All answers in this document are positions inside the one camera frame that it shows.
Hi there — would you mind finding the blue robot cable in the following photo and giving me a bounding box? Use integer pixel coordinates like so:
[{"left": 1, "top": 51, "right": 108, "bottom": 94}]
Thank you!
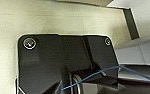
[{"left": 61, "top": 65, "right": 150, "bottom": 91}]

